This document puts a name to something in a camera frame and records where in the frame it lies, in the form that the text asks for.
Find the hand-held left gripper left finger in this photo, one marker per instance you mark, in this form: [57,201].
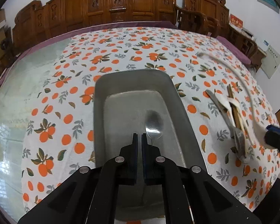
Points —
[135,149]

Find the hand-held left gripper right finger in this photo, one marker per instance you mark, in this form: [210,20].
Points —
[144,149]

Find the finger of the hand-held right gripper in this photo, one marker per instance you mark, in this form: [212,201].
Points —
[273,128]
[277,141]

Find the light wooden chopstick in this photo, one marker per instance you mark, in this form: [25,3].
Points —
[246,131]

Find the metal spoon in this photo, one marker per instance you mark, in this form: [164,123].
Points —
[154,123]

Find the metal tray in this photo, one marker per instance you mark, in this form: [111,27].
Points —
[126,112]

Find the brown chopstick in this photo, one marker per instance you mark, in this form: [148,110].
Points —
[230,93]
[233,93]

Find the metal fork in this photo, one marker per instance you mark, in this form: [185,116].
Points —
[218,102]

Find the large white spoon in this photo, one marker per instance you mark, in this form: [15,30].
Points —
[228,66]

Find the wooden side table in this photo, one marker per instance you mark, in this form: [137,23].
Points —
[259,54]

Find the short purple seat cushion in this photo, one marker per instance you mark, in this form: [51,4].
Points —
[233,46]

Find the white papers stack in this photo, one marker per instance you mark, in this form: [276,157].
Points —
[247,33]

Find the orange print tablecloth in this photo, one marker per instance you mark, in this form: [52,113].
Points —
[130,51]

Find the red box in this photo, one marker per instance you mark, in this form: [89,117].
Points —
[235,22]

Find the long purple seat cushion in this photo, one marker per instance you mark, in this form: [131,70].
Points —
[130,24]

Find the carved wooden armchair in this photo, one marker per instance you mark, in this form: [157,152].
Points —
[207,0]

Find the long carved wooden bench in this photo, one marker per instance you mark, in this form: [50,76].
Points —
[140,0]

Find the white wall panel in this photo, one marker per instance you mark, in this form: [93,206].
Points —
[273,60]

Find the green wall electrical panel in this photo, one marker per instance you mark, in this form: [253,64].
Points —
[267,0]

